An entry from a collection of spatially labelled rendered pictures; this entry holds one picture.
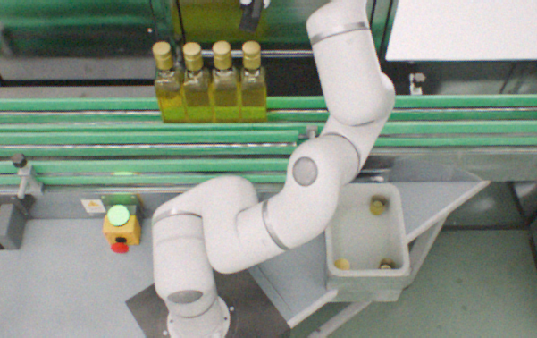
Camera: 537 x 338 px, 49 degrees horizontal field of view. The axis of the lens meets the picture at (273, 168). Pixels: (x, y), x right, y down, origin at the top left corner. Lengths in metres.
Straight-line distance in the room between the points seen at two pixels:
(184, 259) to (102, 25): 0.64
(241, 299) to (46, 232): 0.51
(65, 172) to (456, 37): 0.90
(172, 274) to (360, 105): 0.40
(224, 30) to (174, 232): 0.51
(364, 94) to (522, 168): 0.78
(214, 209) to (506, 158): 0.78
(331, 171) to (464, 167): 0.70
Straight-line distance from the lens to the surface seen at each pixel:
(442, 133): 1.37
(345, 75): 0.81
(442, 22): 1.34
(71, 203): 1.41
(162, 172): 1.28
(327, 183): 0.80
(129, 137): 1.31
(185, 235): 0.98
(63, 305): 1.39
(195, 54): 1.16
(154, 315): 1.27
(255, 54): 1.15
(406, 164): 1.42
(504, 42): 1.43
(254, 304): 1.25
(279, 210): 0.85
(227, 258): 0.91
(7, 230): 1.42
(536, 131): 1.43
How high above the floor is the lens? 1.99
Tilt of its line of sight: 57 degrees down
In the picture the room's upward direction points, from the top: straight up
